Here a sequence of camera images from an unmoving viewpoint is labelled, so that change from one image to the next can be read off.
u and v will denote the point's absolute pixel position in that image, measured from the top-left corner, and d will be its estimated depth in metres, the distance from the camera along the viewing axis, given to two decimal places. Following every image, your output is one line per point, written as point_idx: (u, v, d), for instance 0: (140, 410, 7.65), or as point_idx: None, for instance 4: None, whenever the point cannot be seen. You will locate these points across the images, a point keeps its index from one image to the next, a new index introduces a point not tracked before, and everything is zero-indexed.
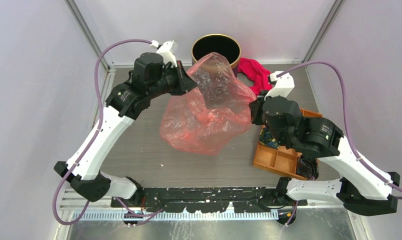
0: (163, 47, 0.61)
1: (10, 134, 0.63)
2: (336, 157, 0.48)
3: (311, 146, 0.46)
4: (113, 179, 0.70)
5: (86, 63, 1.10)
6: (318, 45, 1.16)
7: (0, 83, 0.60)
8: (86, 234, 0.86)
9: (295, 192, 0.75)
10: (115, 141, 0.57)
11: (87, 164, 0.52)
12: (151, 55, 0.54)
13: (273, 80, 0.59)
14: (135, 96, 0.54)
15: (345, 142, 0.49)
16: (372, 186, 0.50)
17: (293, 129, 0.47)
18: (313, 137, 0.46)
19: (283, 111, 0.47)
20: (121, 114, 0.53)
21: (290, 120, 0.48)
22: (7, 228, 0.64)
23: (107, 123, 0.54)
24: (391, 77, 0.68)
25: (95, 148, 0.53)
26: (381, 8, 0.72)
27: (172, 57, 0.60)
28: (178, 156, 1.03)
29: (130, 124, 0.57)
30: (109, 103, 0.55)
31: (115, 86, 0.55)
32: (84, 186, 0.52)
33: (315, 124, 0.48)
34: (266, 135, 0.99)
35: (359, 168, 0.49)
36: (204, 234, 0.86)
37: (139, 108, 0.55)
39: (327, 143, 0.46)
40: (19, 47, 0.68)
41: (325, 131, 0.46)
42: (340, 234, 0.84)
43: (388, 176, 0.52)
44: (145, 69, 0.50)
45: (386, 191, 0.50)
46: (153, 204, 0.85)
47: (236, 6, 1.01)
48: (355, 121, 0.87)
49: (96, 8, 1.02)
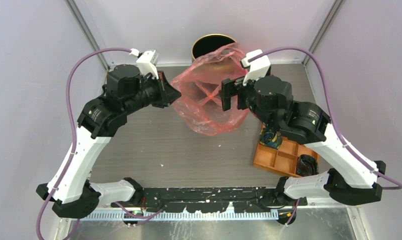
0: (143, 57, 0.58)
1: (9, 134, 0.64)
2: (322, 143, 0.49)
3: (298, 131, 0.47)
4: (104, 188, 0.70)
5: (86, 63, 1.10)
6: (318, 45, 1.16)
7: None
8: (86, 234, 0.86)
9: (294, 193, 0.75)
10: (96, 158, 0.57)
11: (65, 188, 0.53)
12: (125, 68, 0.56)
13: (245, 66, 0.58)
14: (108, 114, 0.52)
15: (331, 130, 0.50)
16: (357, 175, 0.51)
17: (283, 112, 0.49)
18: (301, 121, 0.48)
19: (276, 92, 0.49)
20: (94, 136, 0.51)
21: (281, 102, 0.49)
22: (6, 228, 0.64)
23: (81, 146, 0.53)
24: (389, 77, 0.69)
25: (71, 172, 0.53)
26: (380, 8, 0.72)
27: (153, 69, 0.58)
28: (178, 156, 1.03)
29: (107, 142, 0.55)
30: (81, 123, 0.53)
31: (86, 103, 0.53)
32: (65, 209, 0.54)
33: (302, 110, 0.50)
34: (266, 135, 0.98)
35: (346, 156, 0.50)
36: (204, 234, 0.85)
37: (114, 126, 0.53)
39: (314, 128, 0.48)
40: (19, 48, 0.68)
41: (311, 115, 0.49)
42: (340, 234, 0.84)
43: (374, 165, 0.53)
44: (118, 83, 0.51)
45: (371, 179, 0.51)
46: (153, 204, 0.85)
47: (236, 6, 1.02)
48: (354, 121, 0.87)
49: (96, 9, 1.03)
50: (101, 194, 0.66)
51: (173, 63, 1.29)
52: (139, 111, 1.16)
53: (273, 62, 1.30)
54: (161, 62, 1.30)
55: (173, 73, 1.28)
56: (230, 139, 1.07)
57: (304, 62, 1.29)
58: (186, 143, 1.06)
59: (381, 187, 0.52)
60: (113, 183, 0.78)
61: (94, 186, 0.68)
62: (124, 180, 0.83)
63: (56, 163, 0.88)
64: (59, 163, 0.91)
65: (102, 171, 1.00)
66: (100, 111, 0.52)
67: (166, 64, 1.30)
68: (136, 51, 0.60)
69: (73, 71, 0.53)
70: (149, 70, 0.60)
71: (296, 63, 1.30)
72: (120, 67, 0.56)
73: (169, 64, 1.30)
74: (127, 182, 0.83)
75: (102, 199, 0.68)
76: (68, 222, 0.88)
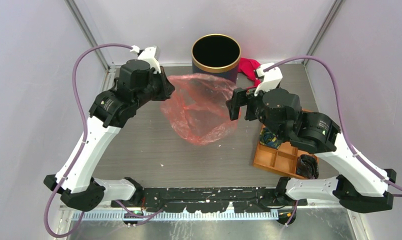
0: (146, 53, 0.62)
1: (10, 133, 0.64)
2: (332, 152, 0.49)
3: (308, 141, 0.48)
4: (107, 184, 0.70)
5: (86, 63, 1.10)
6: (318, 45, 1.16)
7: (0, 82, 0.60)
8: (86, 234, 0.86)
9: (296, 193, 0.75)
10: (104, 150, 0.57)
11: (75, 177, 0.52)
12: (137, 62, 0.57)
13: (260, 75, 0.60)
14: (120, 104, 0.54)
15: (341, 139, 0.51)
16: (368, 184, 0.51)
17: (292, 123, 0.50)
18: (311, 132, 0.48)
19: (284, 104, 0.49)
20: (106, 125, 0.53)
21: (290, 114, 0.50)
22: (6, 228, 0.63)
23: (92, 134, 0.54)
24: (390, 77, 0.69)
25: (82, 160, 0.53)
26: (380, 8, 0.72)
27: (156, 63, 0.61)
28: (178, 156, 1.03)
29: (116, 133, 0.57)
30: (93, 113, 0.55)
31: (98, 95, 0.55)
32: (74, 199, 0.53)
33: (312, 120, 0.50)
34: (266, 135, 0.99)
35: (355, 164, 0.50)
36: (204, 234, 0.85)
37: (124, 116, 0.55)
39: (324, 138, 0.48)
40: (20, 47, 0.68)
41: (321, 126, 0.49)
42: (340, 235, 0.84)
43: (384, 173, 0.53)
44: (131, 75, 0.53)
45: (382, 188, 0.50)
46: (153, 204, 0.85)
47: (236, 6, 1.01)
48: (354, 121, 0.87)
49: (96, 9, 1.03)
50: (105, 189, 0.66)
51: (173, 63, 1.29)
52: (138, 111, 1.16)
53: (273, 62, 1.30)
54: (161, 62, 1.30)
55: (173, 73, 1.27)
56: (230, 139, 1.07)
57: (304, 62, 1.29)
58: (186, 143, 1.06)
59: (392, 196, 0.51)
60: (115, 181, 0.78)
61: (98, 181, 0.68)
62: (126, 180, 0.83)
63: (56, 163, 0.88)
64: (59, 163, 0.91)
65: (102, 171, 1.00)
66: (112, 101, 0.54)
67: (166, 64, 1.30)
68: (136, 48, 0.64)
69: (78, 61, 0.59)
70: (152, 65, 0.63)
71: (296, 63, 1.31)
72: (132, 61, 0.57)
73: (169, 64, 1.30)
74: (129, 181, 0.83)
75: (107, 194, 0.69)
76: (68, 221, 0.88)
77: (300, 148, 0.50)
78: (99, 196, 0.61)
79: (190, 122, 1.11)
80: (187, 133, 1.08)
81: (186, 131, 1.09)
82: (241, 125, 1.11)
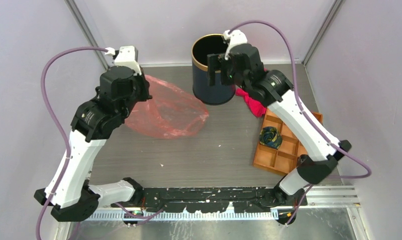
0: (124, 56, 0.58)
1: (10, 134, 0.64)
2: (277, 103, 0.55)
3: (258, 90, 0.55)
4: (103, 190, 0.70)
5: (86, 64, 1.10)
6: (318, 44, 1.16)
7: (0, 83, 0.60)
8: (87, 234, 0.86)
9: (286, 185, 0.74)
10: (92, 162, 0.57)
11: (63, 192, 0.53)
12: (118, 69, 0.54)
13: (227, 38, 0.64)
14: (102, 116, 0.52)
15: (291, 95, 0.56)
16: (312, 142, 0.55)
17: (247, 72, 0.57)
18: (262, 82, 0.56)
19: (243, 54, 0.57)
20: (88, 139, 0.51)
21: (247, 63, 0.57)
22: (8, 227, 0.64)
23: (76, 150, 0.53)
24: (389, 77, 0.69)
25: (68, 176, 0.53)
26: (380, 8, 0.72)
27: (137, 65, 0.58)
28: (178, 156, 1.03)
29: (102, 144, 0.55)
30: (75, 127, 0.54)
31: (79, 107, 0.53)
32: (64, 213, 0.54)
33: (267, 74, 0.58)
34: (266, 135, 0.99)
35: (300, 120, 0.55)
36: (204, 234, 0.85)
37: (107, 129, 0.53)
39: (272, 89, 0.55)
40: (19, 48, 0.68)
41: (273, 78, 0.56)
42: (340, 234, 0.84)
43: (337, 141, 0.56)
44: (111, 85, 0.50)
45: (326, 150, 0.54)
46: (154, 204, 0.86)
47: (236, 6, 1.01)
48: (355, 122, 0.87)
49: (96, 9, 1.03)
50: (100, 196, 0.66)
51: (173, 63, 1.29)
52: None
53: (273, 62, 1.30)
54: (161, 62, 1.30)
55: (173, 73, 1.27)
56: (230, 139, 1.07)
57: (304, 62, 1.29)
58: (186, 142, 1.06)
59: (336, 162, 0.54)
60: (113, 184, 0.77)
61: (93, 188, 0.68)
62: (124, 181, 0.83)
63: (55, 163, 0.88)
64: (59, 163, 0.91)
65: (101, 171, 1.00)
66: (93, 113, 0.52)
67: (166, 64, 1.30)
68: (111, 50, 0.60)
69: (46, 69, 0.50)
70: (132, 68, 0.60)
71: (296, 63, 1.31)
72: (113, 69, 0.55)
73: (169, 64, 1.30)
74: (127, 182, 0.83)
75: (102, 200, 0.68)
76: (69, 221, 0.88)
77: (252, 96, 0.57)
78: (93, 205, 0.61)
79: (154, 121, 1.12)
80: (151, 131, 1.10)
81: (151, 129, 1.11)
82: (240, 125, 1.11)
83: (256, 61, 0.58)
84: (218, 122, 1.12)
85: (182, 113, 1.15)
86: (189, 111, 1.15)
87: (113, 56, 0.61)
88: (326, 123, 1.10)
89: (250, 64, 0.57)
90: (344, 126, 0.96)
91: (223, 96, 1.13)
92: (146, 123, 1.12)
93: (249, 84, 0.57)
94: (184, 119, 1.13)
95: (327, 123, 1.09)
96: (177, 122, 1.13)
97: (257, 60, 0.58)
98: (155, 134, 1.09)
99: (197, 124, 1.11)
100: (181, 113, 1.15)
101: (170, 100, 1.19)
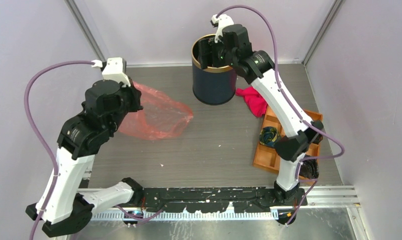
0: (112, 68, 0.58)
1: (9, 134, 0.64)
2: (259, 80, 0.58)
3: (242, 67, 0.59)
4: (99, 198, 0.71)
5: (86, 63, 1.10)
6: (318, 45, 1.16)
7: None
8: (87, 234, 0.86)
9: (280, 180, 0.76)
10: (82, 176, 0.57)
11: (53, 209, 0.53)
12: (104, 84, 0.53)
13: (215, 22, 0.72)
14: (88, 133, 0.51)
15: (272, 74, 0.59)
16: (286, 118, 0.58)
17: (235, 50, 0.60)
18: (247, 60, 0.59)
19: (233, 31, 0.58)
20: (74, 157, 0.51)
21: (236, 41, 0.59)
22: (7, 227, 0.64)
23: (63, 167, 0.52)
24: (389, 77, 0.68)
25: (56, 193, 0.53)
26: (381, 7, 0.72)
27: (125, 77, 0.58)
28: (178, 156, 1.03)
29: (90, 159, 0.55)
30: (61, 144, 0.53)
31: (65, 124, 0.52)
32: (56, 228, 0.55)
33: (253, 53, 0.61)
34: (266, 135, 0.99)
35: (277, 96, 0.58)
36: (204, 234, 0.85)
37: (94, 145, 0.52)
39: (256, 66, 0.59)
40: (19, 48, 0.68)
41: (257, 57, 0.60)
42: (340, 235, 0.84)
43: (309, 119, 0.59)
44: (96, 101, 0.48)
45: (297, 126, 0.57)
46: (154, 204, 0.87)
47: (236, 5, 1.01)
48: (356, 122, 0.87)
49: (95, 9, 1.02)
50: (94, 206, 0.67)
51: (173, 63, 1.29)
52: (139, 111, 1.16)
53: None
54: (161, 62, 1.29)
55: (173, 73, 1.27)
56: (230, 139, 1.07)
57: (304, 62, 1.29)
58: (186, 142, 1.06)
59: (307, 139, 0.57)
60: (110, 188, 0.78)
61: (86, 198, 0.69)
62: (122, 183, 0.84)
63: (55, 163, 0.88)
64: None
65: (101, 171, 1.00)
66: (79, 130, 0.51)
67: (166, 64, 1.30)
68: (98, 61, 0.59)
69: (29, 87, 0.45)
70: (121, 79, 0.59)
71: (296, 63, 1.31)
72: (99, 83, 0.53)
73: (169, 64, 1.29)
74: (125, 184, 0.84)
75: (97, 209, 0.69)
76: None
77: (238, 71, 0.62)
78: (86, 216, 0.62)
79: (140, 124, 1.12)
80: (136, 132, 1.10)
81: (135, 130, 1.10)
82: (240, 125, 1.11)
83: (244, 40, 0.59)
84: (218, 122, 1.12)
85: (169, 113, 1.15)
86: (174, 111, 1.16)
87: (101, 68, 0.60)
88: (326, 123, 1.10)
89: (238, 42, 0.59)
90: (344, 126, 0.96)
91: (223, 96, 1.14)
92: (136, 129, 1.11)
93: (236, 61, 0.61)
94: (169, 120, 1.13)
95: (327, 123, 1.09)
96: (164, 125, 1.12)
97: (245, 39, 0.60)
98: (139, 135, 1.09)
99: (181, 125, 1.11)
100: (167, 113, 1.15)
101: (157, 103, 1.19)
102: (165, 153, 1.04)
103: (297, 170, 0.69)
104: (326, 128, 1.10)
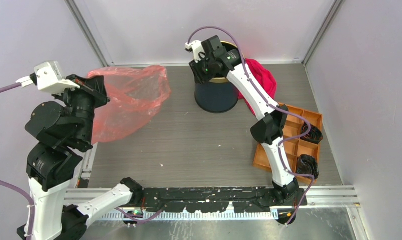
0: (42, 80, 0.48)
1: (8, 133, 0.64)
2: (231, 72, 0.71)
3: (217, 63, 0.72)
4: (94, 207, 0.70)
5: (86, 64, 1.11)
6: (318, 45, 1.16)
7: (0, 82, 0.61)
8: (87, 234, 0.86)
9: (275, 176, 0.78)
10: (62, 198, 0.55)
11: (38, 235, 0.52)
12: (45, 110, 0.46)
13: (188, 48, 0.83)
14: (52, 165, 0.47)
15: (239, 69, 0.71)
16: (256, 103, 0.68)
17: (211, 52, 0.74)
18: (220, 57, 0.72)
19: (206, 40, 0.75)
20: (45, 189, 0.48)
21: (210, 47, 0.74)
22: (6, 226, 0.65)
23: (38, 197, 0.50)
24: (388, 77, 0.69)
25: (38, 221, 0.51)
26: (380, 8, 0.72)
27: (68, 83, 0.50)
28: (177, 156, 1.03)
29: (65, 183, 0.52)
30: (31, 175, 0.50)
31: (29, 156, 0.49)
32: None
33: (227, 52, 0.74)
34: None
35: (246, 85, 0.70)
36: (204, 234, 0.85)
37: (62, 174, 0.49)
39: (227, 60, 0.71)
40: (19, 48, 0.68)
41: (230, 54, 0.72)
42: (340, 234, 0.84)
43: (274, 104, 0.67)
44: (38, 137, 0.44)
45: (264, 109, 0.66)
46: (154, 204, 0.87)
47: (236, 6, 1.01)
48: (356, 122, 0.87)
49: (96, 9, 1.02)
50: (88, 218, 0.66)
51: (173, 63, 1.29)
52: None
53: (273, 62, 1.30)
54: (161, 63, 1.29)
55: (173, 73, 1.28)
56: (230, 139, 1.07)
57: (304, 62, 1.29)
58: (185, 143, 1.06)
59: (271, 119, 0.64)
60: (107, 193, 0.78)
61: (81, 208, 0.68)
62: (121, 185, 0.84)
63: None
64: None
65: (102, 171, 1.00)
66: (43, 162, 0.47)
67: (166, 63, 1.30)
68: (27, 78, 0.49)
69: None
70: (65, 86, 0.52)
71: (296, 63, 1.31)
72: (40, 109, 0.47)
73: (169, 64, 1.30)
74: (124, 186, 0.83)
75: (94, 217, 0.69)
76: None
77: (215, 68, 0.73)
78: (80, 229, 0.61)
79: (131, 114, 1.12)
80: (136, 122, 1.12)
81: (137, 122, 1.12)
82: (240, 124, 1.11)
83: (217, 45, 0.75)
84: (217, 122, 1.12)
85: (145, 84, 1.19)
86: (148, 79, 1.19)
87: (34, 82, 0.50)
88: (326, 123, 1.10)
89: (213, 46, 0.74)
90: (344, 126, 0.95)
91: (226, 104, 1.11)
92: (133, 115, 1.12)
93: (213, 61, 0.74)
94: (152, 89, 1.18)
95: (327, 123, 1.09)
96: (150, 93, 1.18)
97: (220, 45, 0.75)
98: (144, 122, 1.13)
99: (164, 85, 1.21)
100: (144, 85, 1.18)
101: (123, 79, 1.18)
102: (164, 154, 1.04)
103: (281, 158, 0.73)
104: (326, 128, 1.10)
